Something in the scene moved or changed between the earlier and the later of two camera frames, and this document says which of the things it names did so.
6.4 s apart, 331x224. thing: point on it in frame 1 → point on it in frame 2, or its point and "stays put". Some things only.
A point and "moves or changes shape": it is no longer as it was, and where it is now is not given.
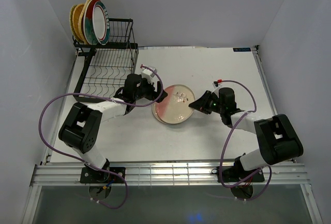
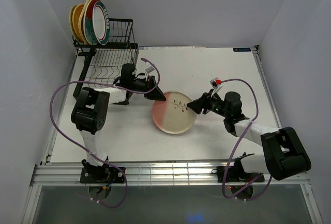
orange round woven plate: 76,14 stays put
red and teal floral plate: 87,20 stays put
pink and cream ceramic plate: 174,108 moves or changes shape
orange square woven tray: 80,21 stays put
